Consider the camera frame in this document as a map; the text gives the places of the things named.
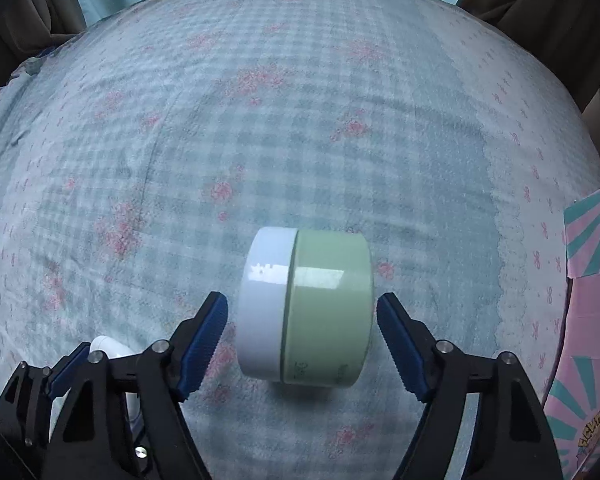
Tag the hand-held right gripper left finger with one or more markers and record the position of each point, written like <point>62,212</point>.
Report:
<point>200,355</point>

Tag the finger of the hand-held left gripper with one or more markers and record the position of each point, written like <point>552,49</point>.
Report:
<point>66,370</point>

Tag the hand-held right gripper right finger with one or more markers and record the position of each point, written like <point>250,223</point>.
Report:
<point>402,350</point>

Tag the white bottle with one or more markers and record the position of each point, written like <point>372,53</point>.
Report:
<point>107,346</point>

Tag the pale green jar white lid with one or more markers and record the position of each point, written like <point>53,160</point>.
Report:
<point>325,310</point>

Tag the pink printed cardboard box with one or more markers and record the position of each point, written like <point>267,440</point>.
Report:
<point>595,310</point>

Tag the brown curtain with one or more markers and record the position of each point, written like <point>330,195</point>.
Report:
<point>555,20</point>
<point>45,10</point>

